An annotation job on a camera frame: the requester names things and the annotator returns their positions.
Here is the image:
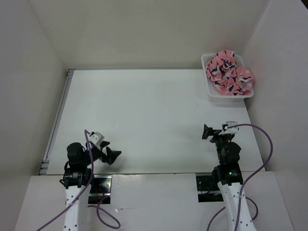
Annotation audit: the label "white plastic basket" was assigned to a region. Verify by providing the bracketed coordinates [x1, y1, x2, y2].
[201, 53, 254, 103]

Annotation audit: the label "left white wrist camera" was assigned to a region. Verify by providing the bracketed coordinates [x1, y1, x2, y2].
[89, 132, 104, 146]

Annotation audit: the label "pink navy patterned shorts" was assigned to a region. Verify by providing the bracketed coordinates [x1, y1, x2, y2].
[205, 50, 255, 96]

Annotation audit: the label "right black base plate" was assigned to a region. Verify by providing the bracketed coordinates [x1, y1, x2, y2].
[195, 174, 223, 203]

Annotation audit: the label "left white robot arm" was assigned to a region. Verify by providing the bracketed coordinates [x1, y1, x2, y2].
[60, 141, 122, 231]

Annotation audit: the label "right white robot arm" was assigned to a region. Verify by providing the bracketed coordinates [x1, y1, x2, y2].
[202, 122, 256, 231]

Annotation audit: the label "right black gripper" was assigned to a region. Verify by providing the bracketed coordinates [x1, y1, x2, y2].
[202, 124, 233, 164]

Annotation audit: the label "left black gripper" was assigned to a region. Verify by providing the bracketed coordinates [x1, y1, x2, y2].
[81, 140, 121, 166]

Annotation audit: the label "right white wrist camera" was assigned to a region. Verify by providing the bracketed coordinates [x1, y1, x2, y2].
[220, 121, 239, 135]

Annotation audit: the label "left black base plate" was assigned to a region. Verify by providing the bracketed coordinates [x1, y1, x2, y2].
[88, 175, 112, 205]

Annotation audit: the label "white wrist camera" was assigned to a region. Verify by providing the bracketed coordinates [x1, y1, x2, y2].
[220, 121, 239, 135]
[89, 132, 104, 146]

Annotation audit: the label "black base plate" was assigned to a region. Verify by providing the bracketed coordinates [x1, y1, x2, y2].
[195, 174, 223, 203]
[88, 175, 112, 205]

